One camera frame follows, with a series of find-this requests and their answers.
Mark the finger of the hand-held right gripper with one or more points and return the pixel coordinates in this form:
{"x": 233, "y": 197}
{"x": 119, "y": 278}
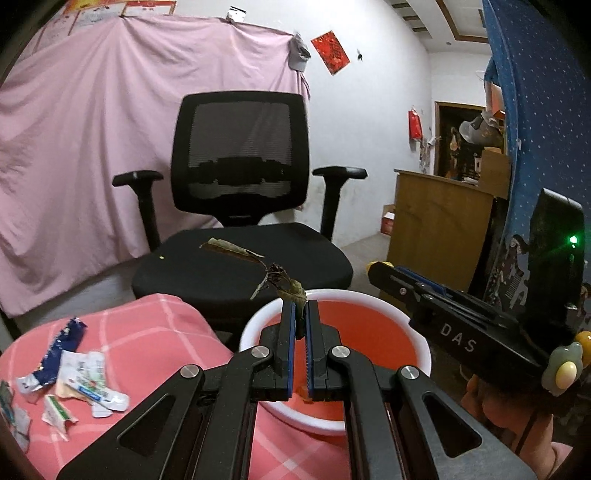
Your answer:
{"x": 427, "y": 282}
{"x": 392, "y": 284}

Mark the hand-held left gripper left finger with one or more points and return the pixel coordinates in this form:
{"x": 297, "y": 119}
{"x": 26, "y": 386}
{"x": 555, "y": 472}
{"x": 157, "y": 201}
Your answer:
{"x": 290, "y": 341}

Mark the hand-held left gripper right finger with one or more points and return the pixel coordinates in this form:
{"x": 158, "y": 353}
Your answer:
{"x": 312, "y": 341}

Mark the dried leafy twig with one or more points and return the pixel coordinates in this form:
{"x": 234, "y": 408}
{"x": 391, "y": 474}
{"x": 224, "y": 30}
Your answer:
{"x": 291, "y": 291}

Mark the red basin with white rim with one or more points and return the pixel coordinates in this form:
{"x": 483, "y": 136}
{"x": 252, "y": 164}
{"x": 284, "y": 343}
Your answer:
{"x": 369, "y": 332}

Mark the person's right hand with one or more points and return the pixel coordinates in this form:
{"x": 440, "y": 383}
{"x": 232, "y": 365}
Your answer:
{"x": 503, "y": 410}

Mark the wooden cabinet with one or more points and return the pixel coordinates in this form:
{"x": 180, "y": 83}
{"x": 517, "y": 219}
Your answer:
{"x": 434, "y": 221}

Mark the fried egg charm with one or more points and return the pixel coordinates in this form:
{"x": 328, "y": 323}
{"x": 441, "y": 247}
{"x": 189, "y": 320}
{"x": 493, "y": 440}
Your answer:
{"x": 561, "y": 371}

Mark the brown cardboard box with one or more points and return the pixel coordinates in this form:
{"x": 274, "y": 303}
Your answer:
{"x": 495, "y": 173}

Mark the pink checked blanket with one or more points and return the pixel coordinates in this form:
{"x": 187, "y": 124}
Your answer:
{"x": 152, "y": 332}

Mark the dark wooden door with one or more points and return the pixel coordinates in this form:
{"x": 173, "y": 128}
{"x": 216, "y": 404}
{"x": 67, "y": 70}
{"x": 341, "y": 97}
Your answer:
{"x": 445, "y": 138}

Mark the red hanging ornament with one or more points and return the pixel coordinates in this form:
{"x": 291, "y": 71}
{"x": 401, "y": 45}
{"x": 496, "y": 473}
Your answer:
{"x": 414, "y": 123}

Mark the grey helmet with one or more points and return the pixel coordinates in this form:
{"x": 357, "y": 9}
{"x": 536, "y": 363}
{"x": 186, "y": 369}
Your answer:
{"x": 480, "y": 129}

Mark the crumpled white wrapper blue label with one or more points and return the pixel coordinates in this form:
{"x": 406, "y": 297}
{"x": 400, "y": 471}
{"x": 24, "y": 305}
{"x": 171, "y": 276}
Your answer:
{"x": 108, "y": 400}

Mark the black mesh office chair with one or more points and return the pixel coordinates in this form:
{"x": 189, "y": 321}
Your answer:
{"x": 240, "y": 138}

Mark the white wrapper with green print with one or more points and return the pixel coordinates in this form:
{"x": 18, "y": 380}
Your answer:
{"x": 81, "y": 369}

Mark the blue dotted cloth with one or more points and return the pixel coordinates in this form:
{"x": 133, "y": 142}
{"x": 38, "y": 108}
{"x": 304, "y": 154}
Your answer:
{"x": 535, "y": 92}

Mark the blue snack wrapper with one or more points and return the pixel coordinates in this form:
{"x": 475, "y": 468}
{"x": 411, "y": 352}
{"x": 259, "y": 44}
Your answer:
{"x": 60, "y": 350}

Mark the small green white wrapper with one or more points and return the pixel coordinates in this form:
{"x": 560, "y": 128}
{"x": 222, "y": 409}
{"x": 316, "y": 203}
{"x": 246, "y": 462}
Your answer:
{"x": 55, "y": 408}

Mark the grey cap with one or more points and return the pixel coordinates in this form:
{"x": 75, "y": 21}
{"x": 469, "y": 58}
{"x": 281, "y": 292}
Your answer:
{"x": 299, "y": 50}

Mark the silver torn wrapper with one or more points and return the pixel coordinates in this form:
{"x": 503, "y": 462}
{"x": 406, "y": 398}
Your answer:
{"x": 27, "y": 383}

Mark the pale crumpled wrapper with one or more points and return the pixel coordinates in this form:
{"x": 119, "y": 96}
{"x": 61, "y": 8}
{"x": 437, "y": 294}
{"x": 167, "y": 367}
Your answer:
{"x": 18, "y": 422}

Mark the pink hanging cloth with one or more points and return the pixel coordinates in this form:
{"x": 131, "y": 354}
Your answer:
{"x": 83, "y": 138}

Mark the small silver white clip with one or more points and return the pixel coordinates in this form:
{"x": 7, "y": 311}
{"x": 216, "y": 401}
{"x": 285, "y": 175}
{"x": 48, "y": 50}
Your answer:
{"x": 235, "y": 14}

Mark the red paper wall decoration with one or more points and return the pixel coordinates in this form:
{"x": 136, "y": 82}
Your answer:
{"x": 330, "y": 51}

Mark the row of wall posters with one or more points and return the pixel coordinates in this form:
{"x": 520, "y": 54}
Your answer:
{"x": 147, "y": 7}

